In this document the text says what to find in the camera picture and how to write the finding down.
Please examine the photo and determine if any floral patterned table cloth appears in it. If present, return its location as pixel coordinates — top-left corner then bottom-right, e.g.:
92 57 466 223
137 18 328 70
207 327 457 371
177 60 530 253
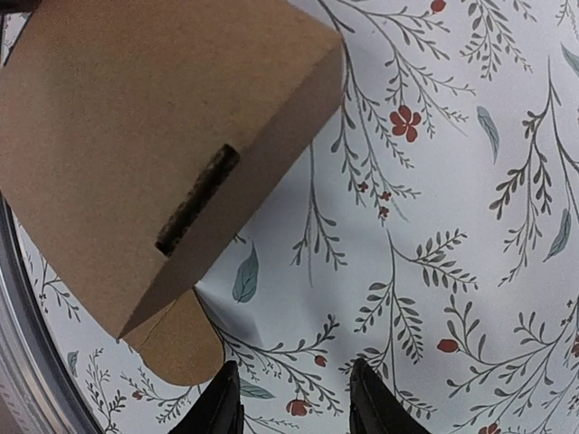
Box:
5 1 578 433

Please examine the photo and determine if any aluminium front rail base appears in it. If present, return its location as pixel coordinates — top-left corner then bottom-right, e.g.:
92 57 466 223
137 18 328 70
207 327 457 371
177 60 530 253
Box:
1 200 102 433

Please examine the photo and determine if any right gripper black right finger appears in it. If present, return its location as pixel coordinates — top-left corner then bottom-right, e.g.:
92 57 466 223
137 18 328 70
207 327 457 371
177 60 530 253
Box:
350 358 429 434

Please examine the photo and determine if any brown cardboard box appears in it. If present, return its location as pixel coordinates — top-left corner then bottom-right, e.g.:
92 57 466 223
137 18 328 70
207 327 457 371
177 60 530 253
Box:
1 1 343 385

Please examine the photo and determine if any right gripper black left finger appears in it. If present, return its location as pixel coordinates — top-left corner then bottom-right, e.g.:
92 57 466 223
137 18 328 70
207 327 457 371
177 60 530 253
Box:
169 361 244 434

